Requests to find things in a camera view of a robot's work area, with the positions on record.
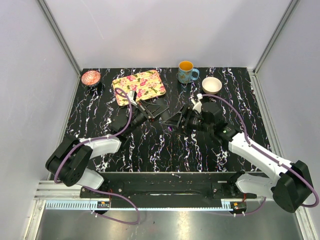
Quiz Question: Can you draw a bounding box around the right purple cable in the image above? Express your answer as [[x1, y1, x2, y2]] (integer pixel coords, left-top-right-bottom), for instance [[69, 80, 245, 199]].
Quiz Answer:
[[199, 93, 315, 218]]

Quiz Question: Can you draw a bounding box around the cream white bowl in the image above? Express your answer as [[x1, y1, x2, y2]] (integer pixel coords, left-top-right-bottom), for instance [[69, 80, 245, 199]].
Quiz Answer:
[[201, 77, 222, 95]]

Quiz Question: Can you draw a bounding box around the floral yellow pink tray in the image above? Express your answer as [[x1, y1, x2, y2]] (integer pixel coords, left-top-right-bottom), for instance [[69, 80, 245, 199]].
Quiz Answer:
[[112, 69, 166, 101]]

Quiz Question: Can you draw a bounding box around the red patterned bowl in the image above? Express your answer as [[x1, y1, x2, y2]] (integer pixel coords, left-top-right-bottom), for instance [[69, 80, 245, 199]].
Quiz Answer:
[[81, 70, 101, 87]]

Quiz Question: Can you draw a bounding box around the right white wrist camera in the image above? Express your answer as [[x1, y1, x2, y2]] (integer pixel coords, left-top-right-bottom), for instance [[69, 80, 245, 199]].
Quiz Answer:
[[190, 93, 203, 114]]

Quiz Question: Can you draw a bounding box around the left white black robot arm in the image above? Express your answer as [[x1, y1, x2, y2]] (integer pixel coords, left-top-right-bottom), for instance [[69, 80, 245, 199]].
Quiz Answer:
[[45, 99, 170, 198]]

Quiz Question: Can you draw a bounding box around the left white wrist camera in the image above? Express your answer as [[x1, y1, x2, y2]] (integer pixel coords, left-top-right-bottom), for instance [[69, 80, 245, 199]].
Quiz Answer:
[[127, 90, 138, 106]]

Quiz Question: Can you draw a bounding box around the blue mug orange inside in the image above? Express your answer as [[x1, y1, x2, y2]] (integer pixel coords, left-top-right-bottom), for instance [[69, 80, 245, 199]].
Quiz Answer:
[[177, 60, 200, 84]]

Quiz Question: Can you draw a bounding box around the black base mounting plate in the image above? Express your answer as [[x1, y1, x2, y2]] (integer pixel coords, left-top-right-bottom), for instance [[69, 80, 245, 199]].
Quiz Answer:
[[79, 172, 258, 201]]

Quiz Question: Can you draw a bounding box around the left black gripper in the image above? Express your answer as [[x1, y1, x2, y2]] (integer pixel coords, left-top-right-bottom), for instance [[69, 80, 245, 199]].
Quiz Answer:
[[124, 99, 169, 136]]

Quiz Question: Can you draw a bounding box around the white slotted cable duct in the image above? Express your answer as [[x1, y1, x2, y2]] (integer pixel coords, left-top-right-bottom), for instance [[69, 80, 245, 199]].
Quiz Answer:
[[45, 200, 110, 211]]

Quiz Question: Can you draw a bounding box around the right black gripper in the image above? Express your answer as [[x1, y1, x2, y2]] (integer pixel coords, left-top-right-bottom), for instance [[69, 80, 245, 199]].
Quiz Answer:
[[163, 104, 213, 138]]

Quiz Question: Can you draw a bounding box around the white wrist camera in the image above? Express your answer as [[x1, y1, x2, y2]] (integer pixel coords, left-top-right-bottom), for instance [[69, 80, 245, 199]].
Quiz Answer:
[[127, 90, 138, 106], [190, 93, 203, 114]]

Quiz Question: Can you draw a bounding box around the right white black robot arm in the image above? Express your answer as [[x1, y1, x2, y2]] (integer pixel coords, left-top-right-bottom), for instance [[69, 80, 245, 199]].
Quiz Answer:
[[164, 101, 313, 213]]

